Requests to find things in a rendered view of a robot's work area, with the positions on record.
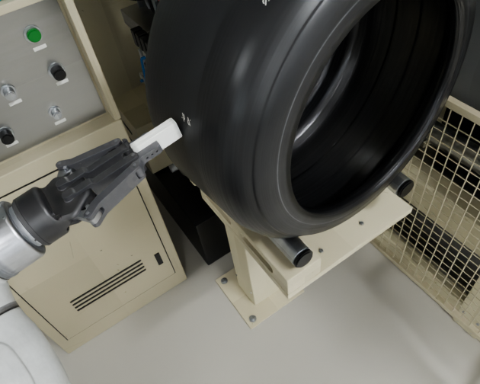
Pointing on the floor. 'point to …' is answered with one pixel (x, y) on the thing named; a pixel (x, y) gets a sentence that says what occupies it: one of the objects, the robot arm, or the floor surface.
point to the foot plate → (267, 306)
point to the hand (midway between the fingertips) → (156, 140)
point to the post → (250, 272)
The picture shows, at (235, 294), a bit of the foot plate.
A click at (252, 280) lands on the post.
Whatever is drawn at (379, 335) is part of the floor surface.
